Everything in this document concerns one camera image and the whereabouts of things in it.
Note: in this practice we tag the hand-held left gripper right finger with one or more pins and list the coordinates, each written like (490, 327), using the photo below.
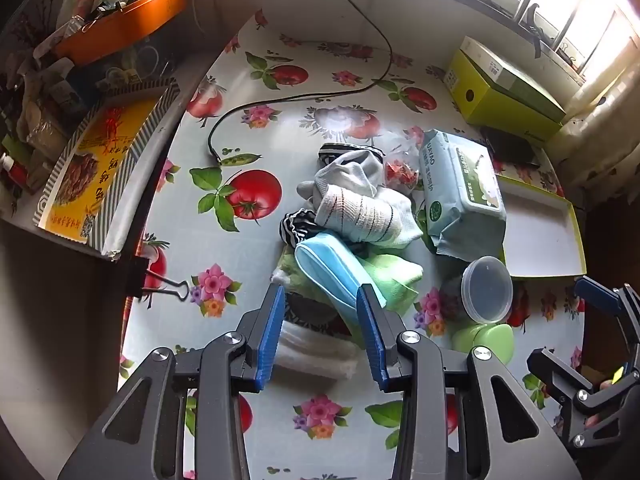
(372, 345)

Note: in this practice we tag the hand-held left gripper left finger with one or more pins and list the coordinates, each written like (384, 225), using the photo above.
(270, 340)

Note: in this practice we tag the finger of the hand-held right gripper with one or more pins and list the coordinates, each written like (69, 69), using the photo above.
(582, 397)
(592, 290)

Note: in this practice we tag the white towel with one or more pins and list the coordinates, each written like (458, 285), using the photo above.
(310, 355)

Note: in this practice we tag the bright green microfibre cloth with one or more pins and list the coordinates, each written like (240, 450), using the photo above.
(395, 280)

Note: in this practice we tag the yellow-green box lid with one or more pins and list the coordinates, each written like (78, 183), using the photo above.
(540, 230)

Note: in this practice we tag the blue face mask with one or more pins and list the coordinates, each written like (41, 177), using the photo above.
(330, 265)

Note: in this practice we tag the black and white striped sock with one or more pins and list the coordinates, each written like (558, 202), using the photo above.
(300, 225)
(350, 150)

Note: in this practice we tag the white sock with thin stripes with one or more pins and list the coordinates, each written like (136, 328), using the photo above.
(355, 212)

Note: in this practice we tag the clear bag with red contents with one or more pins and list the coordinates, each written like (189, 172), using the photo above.
(400, 170)

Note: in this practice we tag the grey sock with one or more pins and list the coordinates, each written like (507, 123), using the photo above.
(345, 170)

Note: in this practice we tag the clear round plastic container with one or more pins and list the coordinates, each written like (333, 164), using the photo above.
(487, 290)

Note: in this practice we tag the green round container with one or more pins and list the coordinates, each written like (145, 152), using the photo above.
(485, 342)

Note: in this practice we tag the black binder clip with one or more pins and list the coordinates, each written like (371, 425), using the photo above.
(137, 277)

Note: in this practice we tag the black phone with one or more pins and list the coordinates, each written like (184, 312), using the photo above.
(512, 147)

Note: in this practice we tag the cream curtain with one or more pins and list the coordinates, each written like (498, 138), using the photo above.
(590, 125)

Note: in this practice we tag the wet wipes pack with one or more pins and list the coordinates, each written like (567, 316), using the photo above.
(460, 185)

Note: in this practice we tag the yellow-green cardboard box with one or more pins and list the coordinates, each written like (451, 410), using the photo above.
(505, 110)

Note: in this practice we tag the floral tablecloth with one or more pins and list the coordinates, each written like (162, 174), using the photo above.
(240, 120)

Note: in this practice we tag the white and green flat box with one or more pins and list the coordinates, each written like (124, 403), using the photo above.
(520, 77)

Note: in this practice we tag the yellow printed box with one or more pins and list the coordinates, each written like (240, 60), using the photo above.
(100, 160)

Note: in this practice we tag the heap of packets and bottles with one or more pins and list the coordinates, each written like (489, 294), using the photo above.
(35, 120)

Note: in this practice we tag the orange plastic tray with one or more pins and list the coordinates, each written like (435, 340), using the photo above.
(130, 15)

